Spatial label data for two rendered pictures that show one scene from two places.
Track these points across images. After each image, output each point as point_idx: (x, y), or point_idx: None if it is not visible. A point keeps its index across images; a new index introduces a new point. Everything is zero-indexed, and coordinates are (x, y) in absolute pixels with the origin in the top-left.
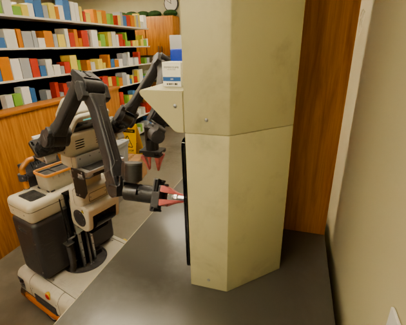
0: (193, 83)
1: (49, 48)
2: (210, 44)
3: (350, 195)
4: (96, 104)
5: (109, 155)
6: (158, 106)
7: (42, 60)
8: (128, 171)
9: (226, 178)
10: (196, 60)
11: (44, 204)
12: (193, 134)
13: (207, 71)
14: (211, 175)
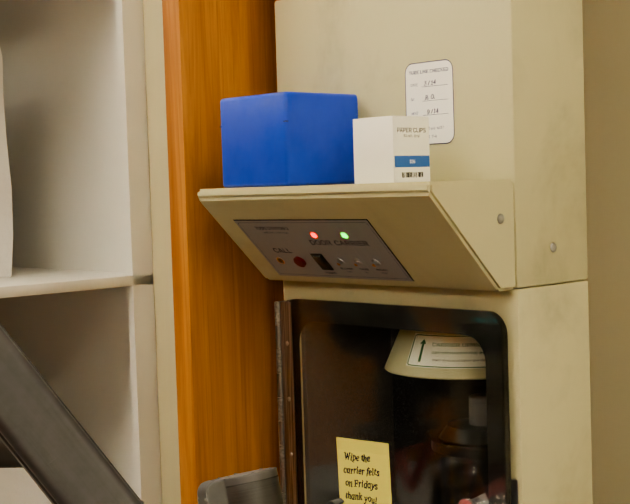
0: (532, 158)
1: None
2: (556, 70)
3: (595, 429)
4: None
5: (126, 486)
6: (468, 222)
7: None
8: (270, 501)
9: (587, 393)
10: (536, 106)
11: None
12: (531, 289)
13: (552, 129)
14: (562, 393)
